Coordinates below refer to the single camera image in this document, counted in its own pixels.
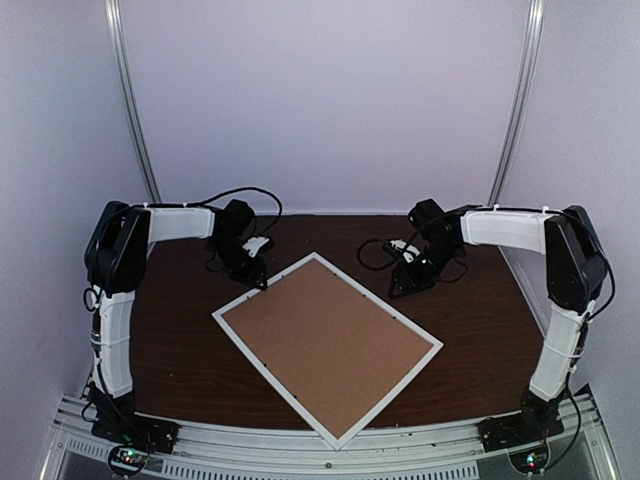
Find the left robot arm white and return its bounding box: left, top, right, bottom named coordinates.
left=84, top=200, right=273, bottom=398

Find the right controller board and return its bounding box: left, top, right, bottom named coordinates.
left=508, top=444, right=551, bottom=475

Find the left controller board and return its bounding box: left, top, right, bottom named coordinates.
left=107, top=445, right=150, bottom=477

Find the aluminium corner post right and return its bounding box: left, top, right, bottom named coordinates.
left=487, top=0, right=546, bottom=205

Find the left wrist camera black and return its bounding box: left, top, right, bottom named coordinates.
left=220, top=199, right=255, bottom=237

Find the controller board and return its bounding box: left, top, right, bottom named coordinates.
left=107, top=445, right=150, bottom=477
left=508, top=444, right=551, bottom=475

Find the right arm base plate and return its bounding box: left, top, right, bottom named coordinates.
left=477, top=390, right=564, bottom=452

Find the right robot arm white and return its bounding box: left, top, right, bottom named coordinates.
left=383, top=200, right=609, bottom=402

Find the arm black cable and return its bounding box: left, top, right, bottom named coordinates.
left=197, top=187, right=284, bottom=236
left=357, top=237, right=401, bottom=273

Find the aluminium corner post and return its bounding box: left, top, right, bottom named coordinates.
left=104, top=0, right=161, bottom=203
left=487, top=0, right=546, bottom=205

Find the aluminium front rail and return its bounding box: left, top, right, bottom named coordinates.
left=37, top=389, right=609, bottom=480

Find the brown backing board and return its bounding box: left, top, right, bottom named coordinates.
left=222, top=259, right=435, bottom=441

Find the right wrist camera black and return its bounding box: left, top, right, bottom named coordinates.
left=407, top=199, right=444, bottom=230

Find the white picture frame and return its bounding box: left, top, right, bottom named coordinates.
left=211, top=251, right=445, bottom=450

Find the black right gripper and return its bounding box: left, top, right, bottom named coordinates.
left=389, top=239, right=463, bottom=299

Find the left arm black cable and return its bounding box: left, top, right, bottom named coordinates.
left=197, top=187, right=284, bottom=236

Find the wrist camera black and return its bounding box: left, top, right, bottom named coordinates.
left=220, top=199, right=255, bottom=237
left=407, top=199, right=444, bottom=230

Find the aluminium corner post left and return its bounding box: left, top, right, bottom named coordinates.
left=104, top=0, right=161, bottom=203

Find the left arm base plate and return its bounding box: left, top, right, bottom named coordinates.
left=89, top=381, right=179, bottom=454

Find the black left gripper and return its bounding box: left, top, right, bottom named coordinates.
left=208, top=237, right=267, bottom=291

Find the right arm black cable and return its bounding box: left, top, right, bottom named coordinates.
left=357, top=237, right=401, bottom=273

